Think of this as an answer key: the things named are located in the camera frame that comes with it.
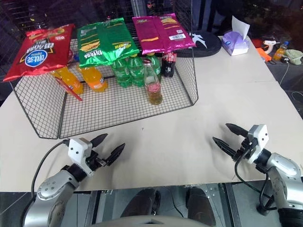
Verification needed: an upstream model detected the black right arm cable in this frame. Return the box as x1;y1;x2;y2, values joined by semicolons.
234;151;278;215

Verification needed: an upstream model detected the green crumpled cloth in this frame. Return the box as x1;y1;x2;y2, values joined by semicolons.
283;49;303;65

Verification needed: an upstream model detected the purple tissue box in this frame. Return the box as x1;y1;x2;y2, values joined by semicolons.
221;15;251;57

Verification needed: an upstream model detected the black wire mesh rack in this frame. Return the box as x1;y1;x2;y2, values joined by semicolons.
9;14;199;140

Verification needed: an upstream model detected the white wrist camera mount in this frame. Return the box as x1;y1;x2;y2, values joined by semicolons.
68;138;94;177
247;124;269;164

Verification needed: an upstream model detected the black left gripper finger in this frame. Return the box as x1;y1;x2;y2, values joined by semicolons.
90;133;109;148
105;142;126;166

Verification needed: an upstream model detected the red chip bag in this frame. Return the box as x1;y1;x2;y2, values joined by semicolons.
2;23;76;82

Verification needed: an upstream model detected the green chip bag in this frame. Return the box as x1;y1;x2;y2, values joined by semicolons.
77;17;140;69

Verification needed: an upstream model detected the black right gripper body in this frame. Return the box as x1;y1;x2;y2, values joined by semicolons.
234;135;258;164

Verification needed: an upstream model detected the black round cap white logo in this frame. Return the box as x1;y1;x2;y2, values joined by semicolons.
176;30;223;58

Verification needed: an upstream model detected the orange plastic object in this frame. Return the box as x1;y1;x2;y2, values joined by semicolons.
257;47;272;62

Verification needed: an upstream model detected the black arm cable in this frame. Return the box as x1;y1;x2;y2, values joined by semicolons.
30;139;71;198
234;151;278;215

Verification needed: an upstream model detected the dark cola plastic bottle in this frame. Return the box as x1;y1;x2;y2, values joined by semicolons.
161;50;178;79

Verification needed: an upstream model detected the thin white cable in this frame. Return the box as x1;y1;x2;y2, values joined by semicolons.
279;61;291;86

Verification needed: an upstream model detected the green soda plastic bottle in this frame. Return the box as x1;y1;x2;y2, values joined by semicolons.
111;58;132;87
127;54;146;87
145;52;163;82

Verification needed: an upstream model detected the magenta chip bag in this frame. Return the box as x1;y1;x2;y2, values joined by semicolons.
132;13;196;55

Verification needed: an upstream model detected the white glue gun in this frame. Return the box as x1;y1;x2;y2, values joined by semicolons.
261;40;281;52

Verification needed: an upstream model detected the small orange juice bottle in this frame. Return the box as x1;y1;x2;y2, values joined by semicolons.
274;41;290;61

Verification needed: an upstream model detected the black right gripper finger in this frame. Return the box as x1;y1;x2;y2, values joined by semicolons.
225;122;249;138
212;136;238;162

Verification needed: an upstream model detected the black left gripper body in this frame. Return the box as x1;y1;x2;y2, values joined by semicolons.
86;150;107;172

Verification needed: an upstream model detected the orange soda plastic bottle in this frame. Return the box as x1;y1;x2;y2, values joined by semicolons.
76;64;108;93
51;66;84;95

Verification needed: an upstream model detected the glass bottle with red label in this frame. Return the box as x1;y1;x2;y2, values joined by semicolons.
143;59;164;105

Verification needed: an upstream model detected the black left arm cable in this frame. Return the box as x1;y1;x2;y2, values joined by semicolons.
30;139;71;198

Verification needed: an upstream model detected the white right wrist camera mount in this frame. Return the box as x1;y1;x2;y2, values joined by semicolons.
247;124;269;164

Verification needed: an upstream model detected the red flat strip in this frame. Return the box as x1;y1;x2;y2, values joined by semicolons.
54;76;83;102

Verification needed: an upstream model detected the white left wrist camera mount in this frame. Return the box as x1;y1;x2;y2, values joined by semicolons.
68;138;94;177

